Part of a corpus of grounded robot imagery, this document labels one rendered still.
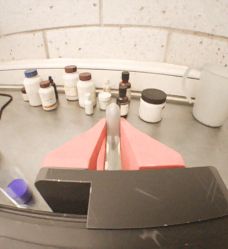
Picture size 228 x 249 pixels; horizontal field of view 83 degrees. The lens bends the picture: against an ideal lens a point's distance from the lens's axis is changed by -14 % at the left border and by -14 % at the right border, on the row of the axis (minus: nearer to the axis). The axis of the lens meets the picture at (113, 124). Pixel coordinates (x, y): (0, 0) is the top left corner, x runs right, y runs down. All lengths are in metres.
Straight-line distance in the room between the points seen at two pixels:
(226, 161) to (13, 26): 0.83
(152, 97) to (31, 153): 0.31
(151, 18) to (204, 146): 0.40
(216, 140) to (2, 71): 0.83
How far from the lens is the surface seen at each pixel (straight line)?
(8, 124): 0.50
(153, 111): 0.39
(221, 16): 0.58
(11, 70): 0.74
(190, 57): 0.56
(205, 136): 0.43
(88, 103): 0.41
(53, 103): 0.48
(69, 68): 0.48
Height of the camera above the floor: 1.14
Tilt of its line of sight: 38 degrees down
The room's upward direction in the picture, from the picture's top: straight up
